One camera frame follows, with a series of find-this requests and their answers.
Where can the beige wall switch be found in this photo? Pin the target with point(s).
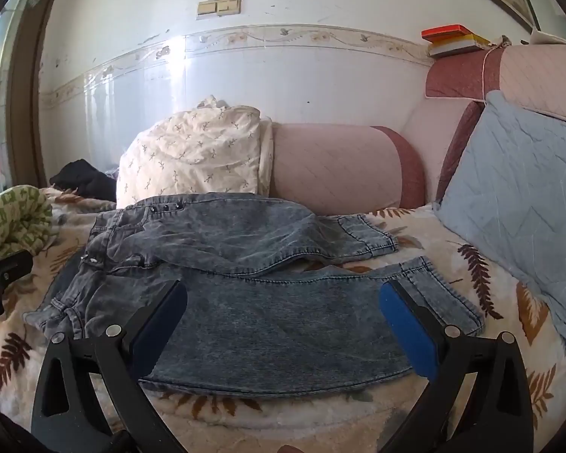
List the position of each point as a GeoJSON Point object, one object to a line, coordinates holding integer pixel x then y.
{"type": "Point", "coordinates": [206, 9]}
{"type": "Point", "coordinates": [229, 5]}

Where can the leaf printed blanket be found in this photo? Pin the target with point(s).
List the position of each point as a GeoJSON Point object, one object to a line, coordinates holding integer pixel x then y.
{"type": "Point", "coordinates": [287, 424]}

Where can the yellow book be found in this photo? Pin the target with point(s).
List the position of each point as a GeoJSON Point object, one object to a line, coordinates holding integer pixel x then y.
{"type": "Point", "coordinates": [467, 40]}

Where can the green patterned cloth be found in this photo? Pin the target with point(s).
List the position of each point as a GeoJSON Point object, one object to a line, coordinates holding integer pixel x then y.
{"type": "Point", "coordinates": [14, 217]}

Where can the pink maroon sofa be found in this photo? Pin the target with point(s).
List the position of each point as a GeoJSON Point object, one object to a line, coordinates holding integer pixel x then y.
{"type": "Point", "coordinates": [537, 75]}

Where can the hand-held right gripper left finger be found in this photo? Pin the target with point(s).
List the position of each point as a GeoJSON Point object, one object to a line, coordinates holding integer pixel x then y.
{"type": "Point", "coordinates": [162, 321]}

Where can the blue denim pants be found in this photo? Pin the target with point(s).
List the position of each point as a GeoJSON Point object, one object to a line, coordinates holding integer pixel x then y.
{"type": "Point", "coordinates": [264, 321]}

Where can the brown framed glass door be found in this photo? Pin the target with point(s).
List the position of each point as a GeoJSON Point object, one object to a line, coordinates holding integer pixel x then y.
{"type": "Point", "coordinates": [26, 104]}

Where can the red book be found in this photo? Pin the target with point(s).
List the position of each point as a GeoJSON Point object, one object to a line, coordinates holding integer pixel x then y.
{"type": "Point", "coordinates": [445, 32]}

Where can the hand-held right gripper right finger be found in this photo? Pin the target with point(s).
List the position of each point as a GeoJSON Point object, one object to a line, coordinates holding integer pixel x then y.
{"type": "Point", "coordinates": [405, 335]}

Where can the pink sofa armrest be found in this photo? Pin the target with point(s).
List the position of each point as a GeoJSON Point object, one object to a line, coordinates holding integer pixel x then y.
{"type": "Point", "coordinates": [335, 165]}

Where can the cream leaf print pillow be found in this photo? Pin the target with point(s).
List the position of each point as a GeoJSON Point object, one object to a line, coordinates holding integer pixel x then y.
{"type": "Point", "coordinates": [193, 160]}

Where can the white book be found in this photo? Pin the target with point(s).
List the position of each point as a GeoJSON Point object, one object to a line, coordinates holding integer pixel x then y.
{"type": "Point", "coordinates": [457, 49]}

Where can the light blue quilted cushion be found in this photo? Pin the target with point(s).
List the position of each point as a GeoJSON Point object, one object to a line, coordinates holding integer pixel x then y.
{"type": "Point", "coordinates": [523, 188]}

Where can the black cloth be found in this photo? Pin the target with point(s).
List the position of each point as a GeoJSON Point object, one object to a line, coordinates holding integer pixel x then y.
{"type": "Point", "coordinates": [82, 179]}

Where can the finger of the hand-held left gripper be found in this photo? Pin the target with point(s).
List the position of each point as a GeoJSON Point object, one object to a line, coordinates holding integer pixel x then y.
{"type": "Point", "coordinates": [7, 271]}

